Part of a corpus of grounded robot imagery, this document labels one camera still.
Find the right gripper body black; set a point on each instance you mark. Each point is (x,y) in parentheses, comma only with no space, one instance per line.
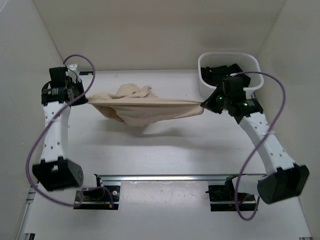
(221,102)

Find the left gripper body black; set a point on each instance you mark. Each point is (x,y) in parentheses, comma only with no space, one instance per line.
(77,88)

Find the beige trousers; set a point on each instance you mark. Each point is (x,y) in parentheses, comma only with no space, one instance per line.
(137,106)

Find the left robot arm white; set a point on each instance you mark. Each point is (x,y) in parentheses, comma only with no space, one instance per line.
(56,171)

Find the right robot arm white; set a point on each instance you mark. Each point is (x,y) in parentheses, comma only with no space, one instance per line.
(284,178)

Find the black trousers in basket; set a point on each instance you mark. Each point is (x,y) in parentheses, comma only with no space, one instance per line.
(216,76)

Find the dark corner sticker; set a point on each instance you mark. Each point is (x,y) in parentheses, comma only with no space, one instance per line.
(85,73)

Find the aluminium front rail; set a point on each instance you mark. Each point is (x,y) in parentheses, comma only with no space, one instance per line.
(116,179)

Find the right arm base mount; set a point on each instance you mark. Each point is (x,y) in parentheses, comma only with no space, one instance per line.
(221,195)

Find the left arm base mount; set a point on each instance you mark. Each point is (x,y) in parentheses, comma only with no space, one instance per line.
(101,197)

